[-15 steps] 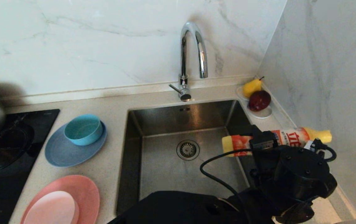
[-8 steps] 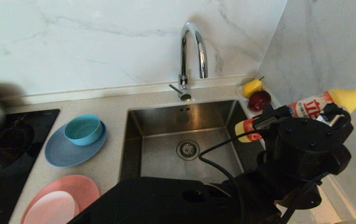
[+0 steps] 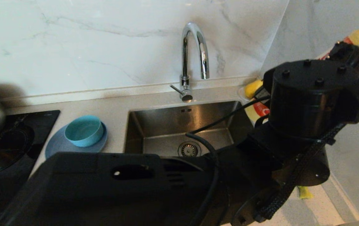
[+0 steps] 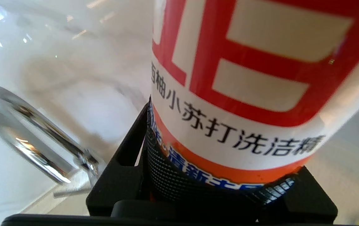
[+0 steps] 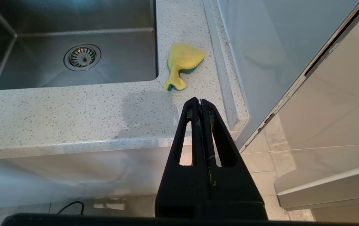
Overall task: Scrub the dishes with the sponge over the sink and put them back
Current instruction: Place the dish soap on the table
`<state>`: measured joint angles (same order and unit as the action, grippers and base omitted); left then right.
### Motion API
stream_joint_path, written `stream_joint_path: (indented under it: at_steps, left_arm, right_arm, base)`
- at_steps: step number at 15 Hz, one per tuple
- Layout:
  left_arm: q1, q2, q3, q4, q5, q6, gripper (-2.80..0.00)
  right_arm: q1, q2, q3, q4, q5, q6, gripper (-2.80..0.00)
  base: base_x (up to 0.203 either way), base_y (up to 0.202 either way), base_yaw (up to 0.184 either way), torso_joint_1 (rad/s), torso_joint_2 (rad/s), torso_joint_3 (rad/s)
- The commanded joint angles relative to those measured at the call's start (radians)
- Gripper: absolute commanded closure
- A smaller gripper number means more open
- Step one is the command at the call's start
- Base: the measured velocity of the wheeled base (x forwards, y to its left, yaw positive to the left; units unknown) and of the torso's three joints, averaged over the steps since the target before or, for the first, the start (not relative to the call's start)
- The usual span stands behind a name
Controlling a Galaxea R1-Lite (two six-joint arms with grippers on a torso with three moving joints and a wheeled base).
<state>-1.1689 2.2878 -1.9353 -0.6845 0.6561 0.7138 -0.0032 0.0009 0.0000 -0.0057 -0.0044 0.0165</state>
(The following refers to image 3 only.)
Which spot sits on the yellow fish-shaped sponge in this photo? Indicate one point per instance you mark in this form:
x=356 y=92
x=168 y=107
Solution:
x=305 y=192

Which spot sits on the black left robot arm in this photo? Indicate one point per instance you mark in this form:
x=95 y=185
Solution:
x=104 y=188

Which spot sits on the stainless steel sink basin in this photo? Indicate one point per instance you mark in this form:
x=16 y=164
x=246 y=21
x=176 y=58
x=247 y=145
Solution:
x=160 y=125

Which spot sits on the teal bowl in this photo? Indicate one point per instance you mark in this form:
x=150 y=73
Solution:
x=83 y=133

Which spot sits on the round metal drain strainer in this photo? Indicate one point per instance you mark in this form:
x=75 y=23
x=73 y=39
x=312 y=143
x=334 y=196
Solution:
x=187 y=150

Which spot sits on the black induction cooktop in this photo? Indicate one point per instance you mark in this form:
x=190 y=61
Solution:
x=46 y=121

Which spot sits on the black frying pan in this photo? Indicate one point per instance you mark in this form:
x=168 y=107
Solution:
x=7 y=150

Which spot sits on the chrome gooseneck faucet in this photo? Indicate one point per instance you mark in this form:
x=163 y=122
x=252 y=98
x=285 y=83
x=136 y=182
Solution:
x=184 y=62

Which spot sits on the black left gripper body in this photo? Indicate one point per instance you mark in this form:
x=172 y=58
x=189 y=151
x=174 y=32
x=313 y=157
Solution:
x=311 y=97

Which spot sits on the blue plate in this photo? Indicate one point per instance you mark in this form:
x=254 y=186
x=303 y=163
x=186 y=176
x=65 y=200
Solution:
x=54 y=144

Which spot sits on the yellow pear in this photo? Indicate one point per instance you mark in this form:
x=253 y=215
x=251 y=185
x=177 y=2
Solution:
x=251 y=89

